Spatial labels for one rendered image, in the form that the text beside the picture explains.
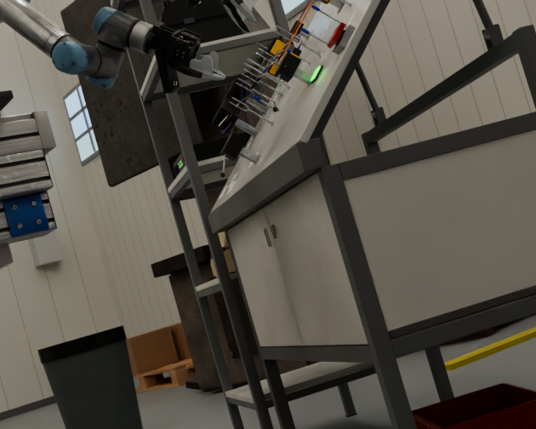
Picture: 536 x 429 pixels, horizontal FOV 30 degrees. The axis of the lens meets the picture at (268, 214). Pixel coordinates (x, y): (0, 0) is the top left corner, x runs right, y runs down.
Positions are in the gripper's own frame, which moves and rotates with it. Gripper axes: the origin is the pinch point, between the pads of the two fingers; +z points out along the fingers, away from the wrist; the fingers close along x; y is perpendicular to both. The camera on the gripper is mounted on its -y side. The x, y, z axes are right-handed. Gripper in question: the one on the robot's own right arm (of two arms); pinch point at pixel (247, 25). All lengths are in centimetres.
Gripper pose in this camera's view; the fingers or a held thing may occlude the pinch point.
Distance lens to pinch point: 252.2
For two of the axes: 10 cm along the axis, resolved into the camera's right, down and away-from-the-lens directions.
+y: 7.7, -5.8, 2.5
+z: 6.0, 8.0, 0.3
